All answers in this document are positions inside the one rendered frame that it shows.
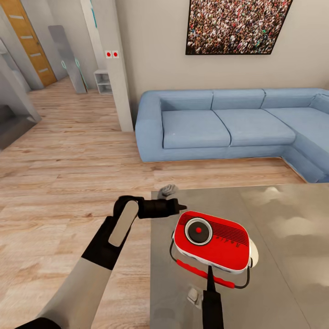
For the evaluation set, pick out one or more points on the picture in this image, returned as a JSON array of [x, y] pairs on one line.
[[234, 27]]

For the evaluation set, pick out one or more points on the sofa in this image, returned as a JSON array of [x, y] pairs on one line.
[[236, 124]]

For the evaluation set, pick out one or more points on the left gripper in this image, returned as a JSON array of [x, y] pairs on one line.
[[166, 208]]

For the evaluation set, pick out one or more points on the stairs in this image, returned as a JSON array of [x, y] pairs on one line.
[[13, 126]]

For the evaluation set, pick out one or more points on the radio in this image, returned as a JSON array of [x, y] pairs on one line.
[[214, 241]]

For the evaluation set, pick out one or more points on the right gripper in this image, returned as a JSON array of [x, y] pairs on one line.
[[212, 315]]

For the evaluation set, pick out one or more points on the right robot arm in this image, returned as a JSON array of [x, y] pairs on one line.
[[210, 304]]

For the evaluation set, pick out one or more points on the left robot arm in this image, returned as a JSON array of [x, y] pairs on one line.
[[75, 303]]

